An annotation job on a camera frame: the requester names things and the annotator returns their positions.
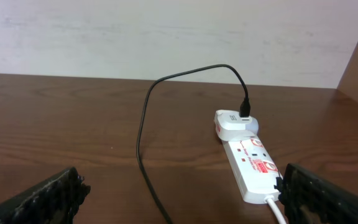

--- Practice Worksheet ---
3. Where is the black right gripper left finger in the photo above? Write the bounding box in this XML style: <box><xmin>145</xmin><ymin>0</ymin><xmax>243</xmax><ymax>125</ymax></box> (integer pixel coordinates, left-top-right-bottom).
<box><xmin>0</xmin><ymin>167</ymin><xmax>91</xmax><ymax>224</ymax></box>

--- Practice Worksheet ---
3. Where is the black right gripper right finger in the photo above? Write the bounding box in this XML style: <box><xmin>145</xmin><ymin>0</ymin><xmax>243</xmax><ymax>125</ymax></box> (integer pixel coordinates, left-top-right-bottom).
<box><xmin>274</xmin><ymin>163</ymin><xmax>358</xmax><ymax>224</ymax></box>

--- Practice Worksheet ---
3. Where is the white USB charger adapter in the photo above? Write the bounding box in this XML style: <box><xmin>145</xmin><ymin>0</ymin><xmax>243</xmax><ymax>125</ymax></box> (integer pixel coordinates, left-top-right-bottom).
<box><xmin>214</xmin><ymin>110</ymin><xmax>259</xmax><ymax>141</ymax></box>

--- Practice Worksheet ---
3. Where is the white power strip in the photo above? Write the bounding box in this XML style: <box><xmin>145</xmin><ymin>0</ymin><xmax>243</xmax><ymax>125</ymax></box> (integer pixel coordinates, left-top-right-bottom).
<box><xmin>223</xmin><ymin>136</ymin><xmax>280</xmax><ymax>204</ymax></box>

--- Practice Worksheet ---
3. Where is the white power strip cord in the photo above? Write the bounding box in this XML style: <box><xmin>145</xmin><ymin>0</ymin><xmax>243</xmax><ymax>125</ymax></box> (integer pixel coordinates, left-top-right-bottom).
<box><xmin>264</xmin><ymin>195</ymin><xmax>288</xmax><ymax>224</ymax></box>

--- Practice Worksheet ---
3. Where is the black charger cable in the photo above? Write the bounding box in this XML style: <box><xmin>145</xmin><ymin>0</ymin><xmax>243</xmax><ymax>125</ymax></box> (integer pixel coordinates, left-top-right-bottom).
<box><xmin>135</xmin><ymin>63</ymin><xmax>252</xmax><ymax>224</ymax></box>

